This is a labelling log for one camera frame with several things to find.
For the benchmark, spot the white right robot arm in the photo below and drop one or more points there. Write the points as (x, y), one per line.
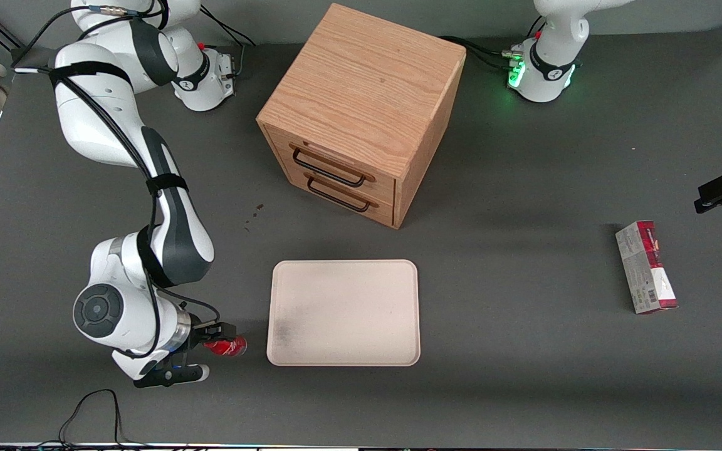
(94, 125)

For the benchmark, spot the small red coke bottle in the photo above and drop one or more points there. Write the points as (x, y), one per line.
(232, 347)

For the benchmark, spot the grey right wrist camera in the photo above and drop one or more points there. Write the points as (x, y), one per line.
(167, 376)

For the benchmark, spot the beige rectangular tray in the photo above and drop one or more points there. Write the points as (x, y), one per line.
(348, 313)

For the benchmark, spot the wooden drawer front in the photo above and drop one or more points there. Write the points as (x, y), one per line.
(386, 189)
(387, 213)

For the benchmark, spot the wooden two-drawer cabinet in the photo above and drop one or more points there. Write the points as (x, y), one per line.
(361, 81)

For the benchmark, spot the red tartan carton box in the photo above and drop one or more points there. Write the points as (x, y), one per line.
(646, 269)

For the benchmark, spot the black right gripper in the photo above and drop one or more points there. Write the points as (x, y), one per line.
(200, 332)

